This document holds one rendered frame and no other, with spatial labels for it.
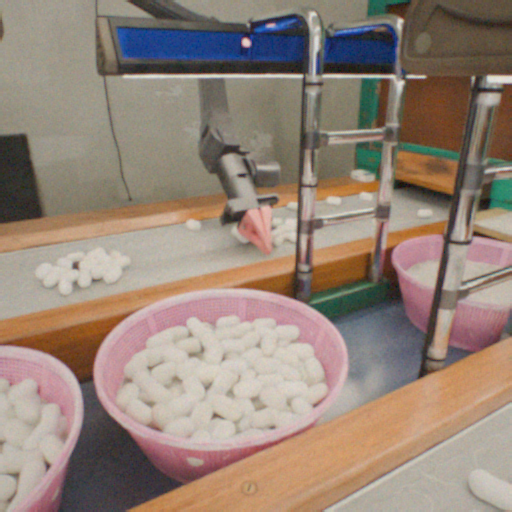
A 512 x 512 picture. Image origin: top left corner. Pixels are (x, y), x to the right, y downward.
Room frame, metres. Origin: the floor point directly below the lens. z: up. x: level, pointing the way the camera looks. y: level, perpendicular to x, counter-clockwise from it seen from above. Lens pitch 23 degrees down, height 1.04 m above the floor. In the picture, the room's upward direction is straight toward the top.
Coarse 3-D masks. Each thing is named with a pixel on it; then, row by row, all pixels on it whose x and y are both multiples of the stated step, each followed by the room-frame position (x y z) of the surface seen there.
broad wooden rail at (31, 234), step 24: (264, 192) 1.05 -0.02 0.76; (288, 192) 1.05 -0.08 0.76; (336, 192) 1.09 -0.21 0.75; (360, 192) 1.12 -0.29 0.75; (72, 216) 0.85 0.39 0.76; (96, 216) 0.85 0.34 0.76; (120, 216) 0.85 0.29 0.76; (144, 216) 0.86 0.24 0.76; (168, 216) 0.87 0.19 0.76; (192, 216) 0.89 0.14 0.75; (216, 216) 0.91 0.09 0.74; (0, 240) 0.72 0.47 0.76; (24, 240) 0.74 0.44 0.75; (48, 240) 0.75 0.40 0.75; (72, 240) 0.77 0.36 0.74
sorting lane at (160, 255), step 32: (352, 224) 0.87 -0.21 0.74; (416, 224) 0.87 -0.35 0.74; (0, 256) 0.69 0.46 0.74; (32, 256) 0.69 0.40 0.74; (64, 256) 0.69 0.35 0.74; (128, 256) 0.69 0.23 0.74; (160, 256) 0.69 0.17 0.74; (192, 256) 0.69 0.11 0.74; (224, 256) 0.69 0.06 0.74; (256, 256) 0.69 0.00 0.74; (0, 288) 0.57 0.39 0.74; (32, 288) 0.57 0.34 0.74; (96, 288) 0.57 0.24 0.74; (128, 288) 0.57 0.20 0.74
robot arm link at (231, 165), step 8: (224, 160) 0.79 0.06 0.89; (232, 160) 0.79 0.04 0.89; (240, 160) 0.80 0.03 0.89; (248, 160) 0.82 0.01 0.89; (216, 168) 0.79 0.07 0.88; (224, 168) 0.78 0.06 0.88; (232, 168) 0.77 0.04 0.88; (240, 168) 0.77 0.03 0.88; (248, 168) 0.82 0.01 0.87; (224, 176) 0.77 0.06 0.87; (240, 176) 0.77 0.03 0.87
